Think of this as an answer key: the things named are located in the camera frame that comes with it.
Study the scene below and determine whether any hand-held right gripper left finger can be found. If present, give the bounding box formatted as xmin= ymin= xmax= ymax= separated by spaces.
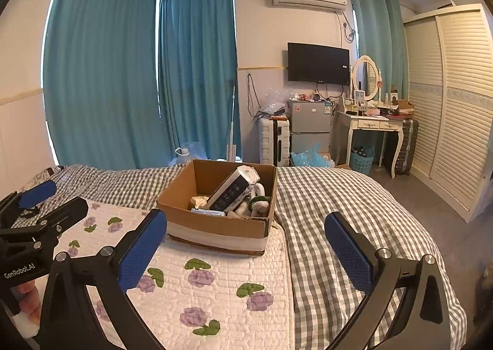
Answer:
xmin=36 ymin=208 xmax=168 ymax=350

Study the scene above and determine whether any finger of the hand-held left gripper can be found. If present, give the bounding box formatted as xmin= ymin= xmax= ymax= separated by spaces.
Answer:
xmin=11 ymin=197 xmax=89 ymax=243
xmin=0 ymin=180 xmax=58 ymax=217

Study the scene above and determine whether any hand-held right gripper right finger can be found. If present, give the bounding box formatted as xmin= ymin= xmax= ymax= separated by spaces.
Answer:
xmin=324 ymin=211 xmax=451 ymax=350

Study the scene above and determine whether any blue and white packet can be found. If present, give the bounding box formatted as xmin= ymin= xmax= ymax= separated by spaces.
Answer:
xmin=191 ymin=208 xmax=226 ymax=218

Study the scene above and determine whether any cardboard box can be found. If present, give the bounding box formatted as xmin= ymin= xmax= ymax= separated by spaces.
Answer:
xmin=156 ymin=159 xmax=279 ymax=256

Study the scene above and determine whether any white cloth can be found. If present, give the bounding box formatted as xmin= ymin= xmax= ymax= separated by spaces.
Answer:
xmin=226 ymin=201 xmax=251 ymax=218

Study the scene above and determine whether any dark pack with white label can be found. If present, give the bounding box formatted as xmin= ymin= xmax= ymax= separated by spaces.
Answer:
xmin=207 ymin=165 xmax=259 ymax=213

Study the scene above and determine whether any person's left hand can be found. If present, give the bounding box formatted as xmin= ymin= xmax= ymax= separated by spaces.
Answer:
xmin=11 ymin=282 xmax=41 ymax=325

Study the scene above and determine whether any black and white printed pillow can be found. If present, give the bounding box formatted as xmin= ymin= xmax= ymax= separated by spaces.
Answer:
xmin=33 ymin=168 xmax=63 ymax=183

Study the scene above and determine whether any white floral quilted mat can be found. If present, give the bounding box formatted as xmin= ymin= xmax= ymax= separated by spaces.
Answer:
xmin=50 ymin=200 xmax=295 ymax=350

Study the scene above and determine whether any blue plastic basket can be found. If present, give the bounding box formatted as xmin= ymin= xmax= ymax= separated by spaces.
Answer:
xmin=349 ymin=144 xmax=376 ymax=174

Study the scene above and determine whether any blue plastic bag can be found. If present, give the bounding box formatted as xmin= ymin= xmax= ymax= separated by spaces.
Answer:
xmin=290 ymin=143 xmax=336 ymax=169

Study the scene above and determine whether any clear water jug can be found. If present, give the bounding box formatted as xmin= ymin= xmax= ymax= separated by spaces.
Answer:
xmin=173 ymin=142 xmax=211 ymax=166

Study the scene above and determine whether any dark hard suitcase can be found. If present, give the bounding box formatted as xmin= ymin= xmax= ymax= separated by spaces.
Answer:
xmin=393 ymin=117 xmax=420 ymax=177

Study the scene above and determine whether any white dressing table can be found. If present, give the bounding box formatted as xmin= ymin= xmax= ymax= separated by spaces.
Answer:
xmin=336 ymin=105 xmax=405 ymax=178

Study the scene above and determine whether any white ribbed suitcase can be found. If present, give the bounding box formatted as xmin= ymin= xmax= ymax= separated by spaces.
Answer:
xmin=259 ymin=117 xmax=291 ymax=166

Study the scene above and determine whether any grey mini fridge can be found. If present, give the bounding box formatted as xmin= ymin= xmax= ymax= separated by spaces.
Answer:
xmin=287 ymin=100 xmax=332 ymax=168

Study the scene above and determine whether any wide teal curtain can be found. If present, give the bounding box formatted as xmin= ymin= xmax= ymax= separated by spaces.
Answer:
xmin=43 ymin=0 xmax=164 ymax=169

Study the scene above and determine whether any white upright pole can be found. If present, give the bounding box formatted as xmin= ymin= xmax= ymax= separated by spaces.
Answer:
xmin=225 ymin=80 xmax=242 ymax=162

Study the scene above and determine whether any clear plastic bag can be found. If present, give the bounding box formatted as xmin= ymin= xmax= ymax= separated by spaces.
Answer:
xmin=257 ymin=88 xmax=290 ymax=118

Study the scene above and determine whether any oval white vanity mirror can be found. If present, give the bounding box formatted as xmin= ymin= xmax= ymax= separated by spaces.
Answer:
xmin=352 ymin=55 xmax=380 ymax=102

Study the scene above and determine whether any cream louvred wardrobe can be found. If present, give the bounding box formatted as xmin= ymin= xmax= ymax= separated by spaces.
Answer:
xmin=402 ymin=3 xmax=493 ymax=223

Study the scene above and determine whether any narrow teal curtain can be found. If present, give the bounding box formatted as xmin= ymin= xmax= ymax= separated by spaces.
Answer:
xmin=158 ymin=0 xmax=242 ymax=160

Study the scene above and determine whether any light teal curtain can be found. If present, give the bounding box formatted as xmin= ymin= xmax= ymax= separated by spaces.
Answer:
xmin=348 ymin=0 xmax=409 ymax=100

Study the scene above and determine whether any dark wall cable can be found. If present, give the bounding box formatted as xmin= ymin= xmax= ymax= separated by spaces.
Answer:
xmin=246 ymin=73 xmax=263 ymax=120

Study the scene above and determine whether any black wall television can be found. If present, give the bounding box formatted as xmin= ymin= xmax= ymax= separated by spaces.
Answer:
xmin=287 ymin=42 xmax=351 ymax=86

